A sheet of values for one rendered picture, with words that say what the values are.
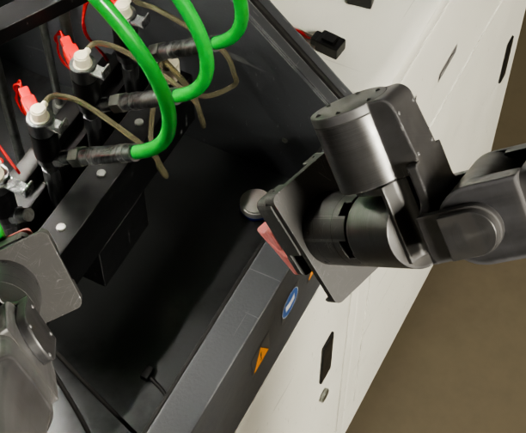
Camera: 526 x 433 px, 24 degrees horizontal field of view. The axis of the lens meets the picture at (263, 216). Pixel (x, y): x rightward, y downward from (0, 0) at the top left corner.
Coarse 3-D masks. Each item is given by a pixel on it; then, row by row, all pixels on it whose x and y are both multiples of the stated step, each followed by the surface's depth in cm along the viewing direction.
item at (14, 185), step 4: (12, 180) 120; (16, 180) 120; (20, 180) 120; (4, 184) 120; (8, 184) 120; (12, 184) 120; (16, 184) 120; (20, 184) 120; (24, 184) 120; (0, 188) 120; (8, 188) 120; (12, 188) 120; (16, 188) 120; (20, 188) 120; (16, 192) 119; (20, 192) 119
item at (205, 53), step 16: (176, 0) 112; (192, 16) 113; (192, 32) 114; (208, 48) 116; (208, 64) 117; (208, 80) 119; (112, 96) 130; (128, 96) 129; (144, 96) 127; (176, 96) 124; (192, 96) 122
